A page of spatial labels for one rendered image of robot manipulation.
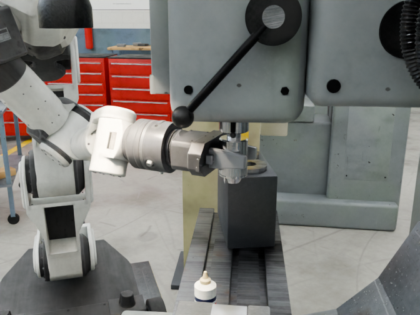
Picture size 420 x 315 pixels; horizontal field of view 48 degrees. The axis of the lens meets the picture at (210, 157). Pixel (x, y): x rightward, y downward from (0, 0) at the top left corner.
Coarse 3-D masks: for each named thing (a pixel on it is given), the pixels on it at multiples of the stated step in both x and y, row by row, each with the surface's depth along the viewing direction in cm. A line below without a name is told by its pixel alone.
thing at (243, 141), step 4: (224, 136) 77; (244, 136) 77; (220, 140) 76; (224, 140) 75; (228, 140) 75; (232, 140) 75; (236, 140) 75; (240, 140) 75; (244, 140) 75; (220, 144) 76; (224, 144) 75; (228, 144) 75; (232, 144) 74; (236, 144) 74; (240, 144) 75; (244, 144) 75
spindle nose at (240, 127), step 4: (220, 124) 75; (224, 124) 74; (228, 124) 74; (236, 124) 74; (240, 124) 74; (244, 124) 74; (248, 124) 75; (220, 128) 75; (224, 128) 74; (228, 128) 74; (236, 128) 74; (240, 128) 74; (244, 128) 74; (248, 128) 75; (224, 132) 74; (228, 132) 74; (236, 132) 74; (240, 132) 74; (244, 132) 75
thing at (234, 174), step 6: (228, 150) 75; (234, 150) 75; (240, 150) 75; (246, 150) 76; (246, 162) 77; (246, 168) 77; (222, 174) 77; (228, 174) 76; (234, 174) 76; (240, 174) 76; (246, 174) 77
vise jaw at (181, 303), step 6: (180, 306) 76; (186, 306) 76; (192, 306) 76; (198, 306) 76; (204, 306) 76; (210, 306) 76; (180, 312) 74; (186, 312) 74; (192, 312) 74; (198, 312) 74; (204, 312) 74; (210, 312) 74
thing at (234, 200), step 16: (256, 160) 121; (256, 176) 113; (272, 176) 113; (224, 192) 119; (240, 192) 113; (256, 192) 114; (272, 192) 114; (224, 208) 120; (240, 208) 115; (256, 208) 115; (272, 208) 115; (224, 224) 121; (240, 224) 116; (256, 224) 116; (272, 224) 117; (240, 240) 117; (256, 240) 117; (272, 240) 118
